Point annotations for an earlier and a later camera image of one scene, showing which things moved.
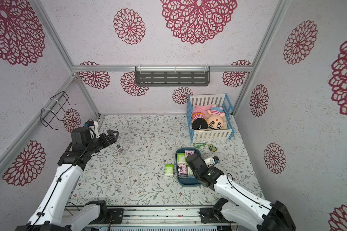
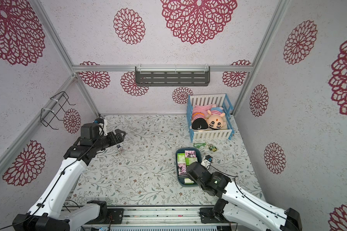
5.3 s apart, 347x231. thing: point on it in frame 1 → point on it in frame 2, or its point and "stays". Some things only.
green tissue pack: x=181 y=158 stays
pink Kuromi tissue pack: x=187 y=153 stays
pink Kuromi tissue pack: x=182 y=171 stays
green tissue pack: x=168 y=169 → x=187 y=181
